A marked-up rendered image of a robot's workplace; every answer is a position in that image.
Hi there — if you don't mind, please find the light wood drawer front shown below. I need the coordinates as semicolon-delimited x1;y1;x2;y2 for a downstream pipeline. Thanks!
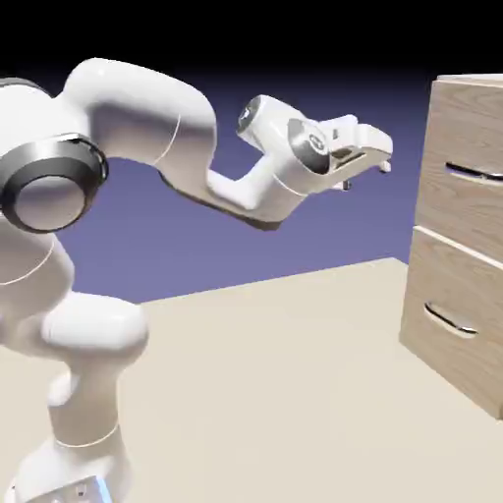
398;226;503;420
415;80;503;265

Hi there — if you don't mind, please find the curved silver drawer handle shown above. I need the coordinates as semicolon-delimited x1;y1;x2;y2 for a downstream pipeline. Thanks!
422;301;480;340
444;161;503;187

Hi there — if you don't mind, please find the light wood cabinet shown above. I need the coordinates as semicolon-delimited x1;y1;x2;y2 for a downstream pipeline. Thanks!
398;73;503;421

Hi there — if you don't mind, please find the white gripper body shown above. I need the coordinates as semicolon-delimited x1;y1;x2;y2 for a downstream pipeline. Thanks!
326;123;395;188

